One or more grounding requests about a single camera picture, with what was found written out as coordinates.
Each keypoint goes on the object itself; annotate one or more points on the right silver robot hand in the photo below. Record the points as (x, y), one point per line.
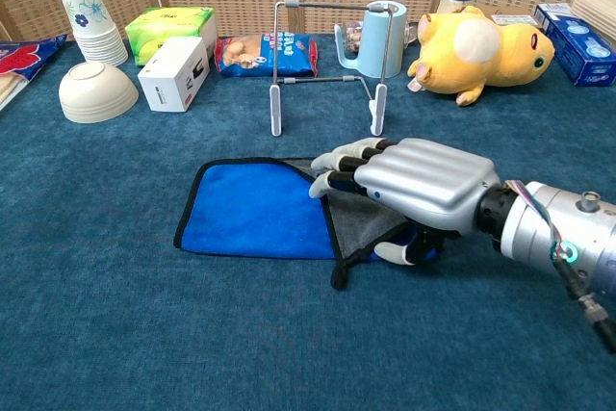
(428, 180)

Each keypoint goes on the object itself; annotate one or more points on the grey and blue cloth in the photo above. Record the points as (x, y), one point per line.
(250, 209)

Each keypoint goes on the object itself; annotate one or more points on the yellow plush toy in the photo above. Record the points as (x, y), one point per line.
(481, 59)

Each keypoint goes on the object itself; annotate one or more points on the light blue mug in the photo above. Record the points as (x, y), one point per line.
(370, 50)

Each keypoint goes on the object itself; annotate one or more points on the long blue carton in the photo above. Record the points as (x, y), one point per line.
(577, 50)

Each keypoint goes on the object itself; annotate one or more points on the blue biscuit bag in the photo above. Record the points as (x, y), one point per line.
(250, 57)

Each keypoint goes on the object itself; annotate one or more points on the white cardboard box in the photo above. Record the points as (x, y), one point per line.
(168, 74)

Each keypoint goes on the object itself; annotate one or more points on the teal carpet table cover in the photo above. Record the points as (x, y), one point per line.
(192, 334)

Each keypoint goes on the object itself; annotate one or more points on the green tissue box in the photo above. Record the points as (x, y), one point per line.
(163, 21)

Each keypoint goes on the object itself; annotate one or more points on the beige upturned bowl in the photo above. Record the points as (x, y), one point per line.
(96, 93)

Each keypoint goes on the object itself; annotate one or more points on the stack of paper cups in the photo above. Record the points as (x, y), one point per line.
(86, 11)

